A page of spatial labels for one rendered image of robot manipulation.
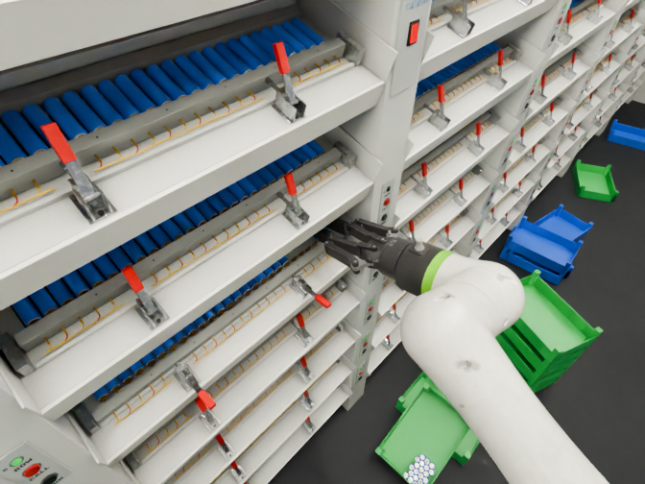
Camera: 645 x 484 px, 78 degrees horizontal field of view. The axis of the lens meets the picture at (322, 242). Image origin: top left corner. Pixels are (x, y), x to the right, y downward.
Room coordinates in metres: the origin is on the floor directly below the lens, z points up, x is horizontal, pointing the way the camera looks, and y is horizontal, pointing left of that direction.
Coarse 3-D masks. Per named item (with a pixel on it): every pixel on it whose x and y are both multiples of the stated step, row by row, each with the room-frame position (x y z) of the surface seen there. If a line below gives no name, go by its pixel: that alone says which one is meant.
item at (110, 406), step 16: (304, 256) 0.55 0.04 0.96; (288, 272) 0.51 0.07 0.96; (272, 288) 0.47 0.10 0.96; (240, 304) 0.43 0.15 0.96; (224, 320) 0.40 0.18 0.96; (208, 336) 0.37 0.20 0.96; (176, 352) 0.33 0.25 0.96; (192, 352) 0.34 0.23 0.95; (160, 368) 0.31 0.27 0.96; (144, 384) 0.28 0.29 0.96; (112, 400) 0.25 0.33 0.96; (128, 400) 0.26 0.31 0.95; (96, 416) 0.23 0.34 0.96
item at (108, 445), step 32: (288, 256) 0.57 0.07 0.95; (288, 288) 0.49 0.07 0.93; (320, 288) 0.50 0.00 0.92; (256, 320) 0.42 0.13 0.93; (288, 320) 0.45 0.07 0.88; (224, 352) 0.35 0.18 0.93; (128, 384) 0.29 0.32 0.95; (160, 384) 0.29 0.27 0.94; (128, 416) 0.24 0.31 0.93; (160, 416) 0.25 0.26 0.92; (96, 448) 0.19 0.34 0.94; (128, 448) 0.20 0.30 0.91
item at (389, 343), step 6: (396, 330) 0.87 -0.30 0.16; (390, 336) 0.84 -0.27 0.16; (396, 336) 0.85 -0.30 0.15; (384, 342) 0.81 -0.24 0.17; (390, 342) 0.81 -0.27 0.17; (396, 342) 0.82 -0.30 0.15; (378, 348) 0.79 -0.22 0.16; (384, 348) 0.80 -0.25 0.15; (390, 348) 0.79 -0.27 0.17; (372, 354) 0.76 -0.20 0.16; (378, 354) 0.77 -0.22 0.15; (384, 354) 0.77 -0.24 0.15; (372, 360) 0.74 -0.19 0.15; (378, 360) 0.75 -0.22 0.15; (372, 366) 0.72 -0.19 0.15
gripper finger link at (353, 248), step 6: (330, 234) 0.56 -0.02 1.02; (330, 240) 0.55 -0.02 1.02; (336, 240) 0.54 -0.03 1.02; (342, 240) 0.54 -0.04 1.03; (348, 240) 0.54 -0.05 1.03; (342, 246) 0.53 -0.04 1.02; (348, 246) 0.53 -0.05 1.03; (354, 246) 0.52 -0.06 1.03; (360, 246) 0.51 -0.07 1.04; (366, 246) 0.51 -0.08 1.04; (372, 246) 0.50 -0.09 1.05; (348, 252) 0.52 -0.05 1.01; (354, 252) 0.52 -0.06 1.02; (360, 252) 0.51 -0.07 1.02; (360, 258) 0.51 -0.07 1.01
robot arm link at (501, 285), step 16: (448, 256) 0.42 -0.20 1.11; (464, 256) 0.43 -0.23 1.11; (432, 272) 0.40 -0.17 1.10; (448, 272) 0.39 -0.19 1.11; (464, 272) 0.38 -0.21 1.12; (480, 272) 0.37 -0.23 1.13; (496, 272) 0.37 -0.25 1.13; (512, 272) 0.38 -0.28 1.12; (432, 288) 0.38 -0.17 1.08; (480, 288) 0.33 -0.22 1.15; (496, 288) 0.34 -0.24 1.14; (512, 288) 0.35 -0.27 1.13; (496, 304) 0.31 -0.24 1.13; (512, 304) 0.33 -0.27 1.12; (512, 320) 0.32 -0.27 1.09
